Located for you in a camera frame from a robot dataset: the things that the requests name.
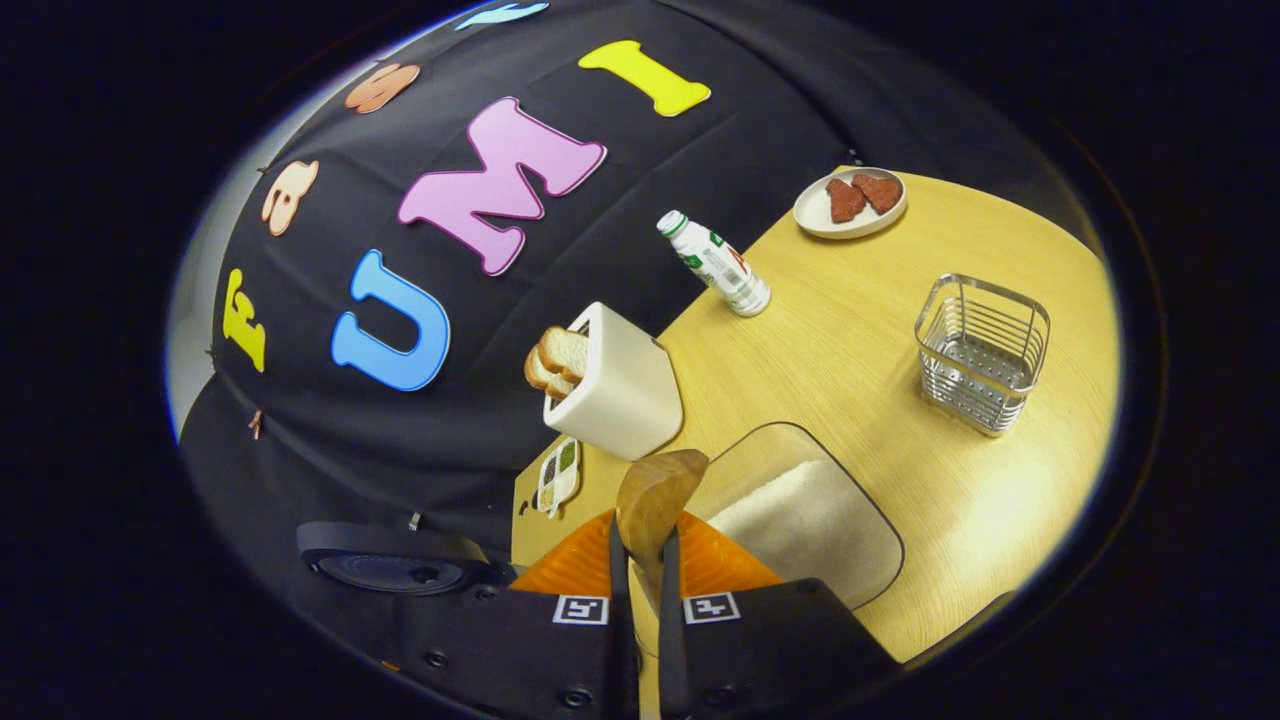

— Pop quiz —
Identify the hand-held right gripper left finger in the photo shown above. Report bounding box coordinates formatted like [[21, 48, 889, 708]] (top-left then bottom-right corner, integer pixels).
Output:
[[385, 508, 641, 720]]

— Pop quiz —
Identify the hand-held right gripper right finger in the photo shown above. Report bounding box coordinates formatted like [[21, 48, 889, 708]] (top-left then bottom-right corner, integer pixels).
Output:
[[660, 512, 901, 720]]

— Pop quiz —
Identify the wooden spoon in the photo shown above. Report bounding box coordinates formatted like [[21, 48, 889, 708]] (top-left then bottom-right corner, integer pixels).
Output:
[[615, 449, 710, 720]]

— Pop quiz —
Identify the dark rice cooker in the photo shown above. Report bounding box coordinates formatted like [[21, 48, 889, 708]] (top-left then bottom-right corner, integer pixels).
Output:
[[297, 520, 516, 601]]

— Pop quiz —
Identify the metal wire chopstick holder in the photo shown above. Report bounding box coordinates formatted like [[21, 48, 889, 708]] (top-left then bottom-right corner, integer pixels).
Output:
[[915, 273, 1052, 438]]

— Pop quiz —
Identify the white divided grain dish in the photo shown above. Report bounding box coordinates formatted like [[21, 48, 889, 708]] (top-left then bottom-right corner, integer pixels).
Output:
[[536, 436, 582, 518]]

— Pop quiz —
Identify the white toaster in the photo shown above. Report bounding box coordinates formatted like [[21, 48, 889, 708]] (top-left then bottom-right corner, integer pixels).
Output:
[[543, 302, 685, 462]]

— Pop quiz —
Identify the white bottle green label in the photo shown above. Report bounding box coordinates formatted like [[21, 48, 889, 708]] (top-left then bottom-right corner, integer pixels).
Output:
[[656, 210, 773, 318]]

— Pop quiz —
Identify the black backdrop cloth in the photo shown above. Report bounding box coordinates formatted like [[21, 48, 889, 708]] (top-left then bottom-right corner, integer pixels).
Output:
[[175, 0, 1086, 621]]

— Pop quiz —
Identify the white plate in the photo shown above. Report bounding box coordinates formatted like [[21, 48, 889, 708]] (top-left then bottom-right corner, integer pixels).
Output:
[[793, 166, 909, 240]]

